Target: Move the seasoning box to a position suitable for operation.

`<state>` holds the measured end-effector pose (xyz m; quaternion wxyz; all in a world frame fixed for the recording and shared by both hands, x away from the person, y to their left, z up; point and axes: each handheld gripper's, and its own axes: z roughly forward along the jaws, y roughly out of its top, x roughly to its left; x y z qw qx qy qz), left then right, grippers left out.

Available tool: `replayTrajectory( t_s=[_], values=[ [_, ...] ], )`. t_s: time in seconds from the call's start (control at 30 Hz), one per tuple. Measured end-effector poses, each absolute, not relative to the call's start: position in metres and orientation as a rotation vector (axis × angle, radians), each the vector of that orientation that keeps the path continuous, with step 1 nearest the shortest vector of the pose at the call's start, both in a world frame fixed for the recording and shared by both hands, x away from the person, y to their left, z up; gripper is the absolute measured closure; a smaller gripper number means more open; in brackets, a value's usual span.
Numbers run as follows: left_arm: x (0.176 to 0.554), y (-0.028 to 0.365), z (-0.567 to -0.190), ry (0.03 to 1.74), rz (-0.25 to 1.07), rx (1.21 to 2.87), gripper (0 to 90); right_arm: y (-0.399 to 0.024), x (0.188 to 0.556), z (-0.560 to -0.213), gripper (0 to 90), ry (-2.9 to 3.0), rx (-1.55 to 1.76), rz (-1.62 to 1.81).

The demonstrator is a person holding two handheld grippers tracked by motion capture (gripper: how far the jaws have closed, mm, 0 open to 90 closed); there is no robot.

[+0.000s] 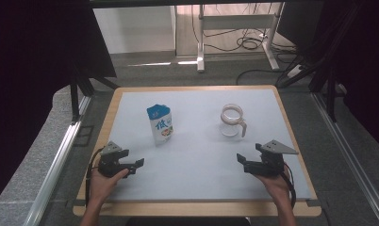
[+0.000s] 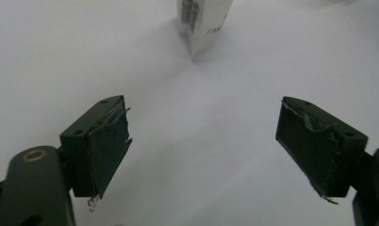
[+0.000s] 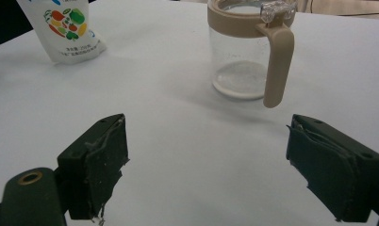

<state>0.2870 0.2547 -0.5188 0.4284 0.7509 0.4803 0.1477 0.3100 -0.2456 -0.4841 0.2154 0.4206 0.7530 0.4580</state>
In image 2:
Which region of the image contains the blue and white snack bag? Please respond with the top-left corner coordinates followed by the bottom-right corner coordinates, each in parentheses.
top-left (176, 0), bottom-right (235, 59)

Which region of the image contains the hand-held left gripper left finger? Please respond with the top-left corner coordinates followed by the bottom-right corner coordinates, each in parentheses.
top-left (58, 94), bottom-right (134, 202)

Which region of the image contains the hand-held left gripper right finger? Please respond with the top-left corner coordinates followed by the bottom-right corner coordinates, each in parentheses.
top-left (274, 95), bottom-right (370, 202)

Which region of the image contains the pale grey table mat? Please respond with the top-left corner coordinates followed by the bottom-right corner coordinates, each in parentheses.
top-left (0, 0), bottom-right (379, 226)

